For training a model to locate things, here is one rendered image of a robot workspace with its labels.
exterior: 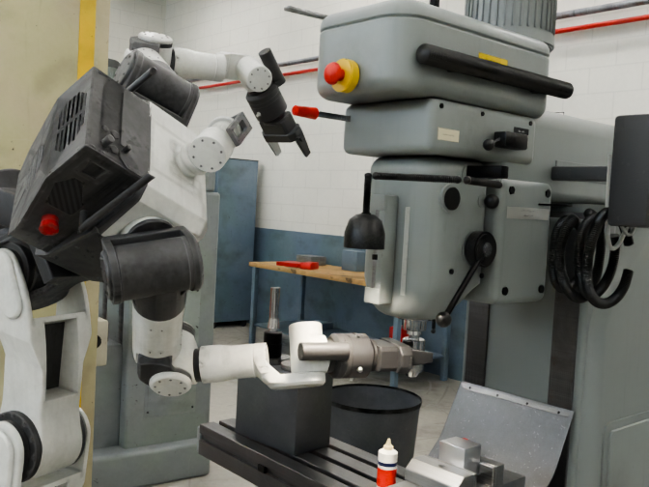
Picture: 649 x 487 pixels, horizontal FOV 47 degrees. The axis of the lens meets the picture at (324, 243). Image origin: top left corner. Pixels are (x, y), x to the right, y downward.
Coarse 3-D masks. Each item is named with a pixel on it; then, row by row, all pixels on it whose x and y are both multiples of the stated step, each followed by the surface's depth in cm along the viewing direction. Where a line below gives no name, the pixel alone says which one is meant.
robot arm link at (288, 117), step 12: (252, 108) 190; (264, 108) 188; (276, 108) 189; (264, 120) 191; (276, 120) 192; (288, 120) 193; (264, 132) 198; (276, 132) 195; (288, 132) 193; (300, 132) 194
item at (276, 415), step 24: (288, 360) 182; (240, 384) 186; (264, 384) 180; (240, 408) 186; (264, 408) 180; (288, 408) 174; (312, 408) 176; (240, 432) 186; (264, 432) 180; (288, 432) 174; (312, 432) 176
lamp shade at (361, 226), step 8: (360, 216) 128; (368, 216) 128; (376, 216) 129; (352, 224) 128; (360, 224) 127; (368, 224) 127; (376, 224) 127; (344, 232) 130; (352, 232) 127; (360, 232) 126; (368, 232) 126; (376, 232) 127; (384, 232) 129; (344, 240) 129; (352, 240) 127; (360, 240) 126; (368, 240) 126; (376, 240) 127; (384, 240) 129; (360, 248) 126; (368, 248) 126; (376, 248) 127
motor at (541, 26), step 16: (480, 0) 159; (496, 0) 156; (512, 0) 156; (528, 0) 155; (544, 0) 156; (480, 16) 159; (496, 16) 156; (512, 16) 155; (528, 16) 155; (544, 16) 157; (528, 32) 155; (544, 32) 157
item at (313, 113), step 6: (294, 108) 140; (300, 108) 140; (306, 108) 141; (312, 108) 142; (294, 114) 141; (300, 114) 140; (306, 114) 141; (312, 114) 142; (318, 114) 143; (324, 114) 144; (330, 114) 146; (336, 114) 147; (342, 120) 148; (348, 120) 149
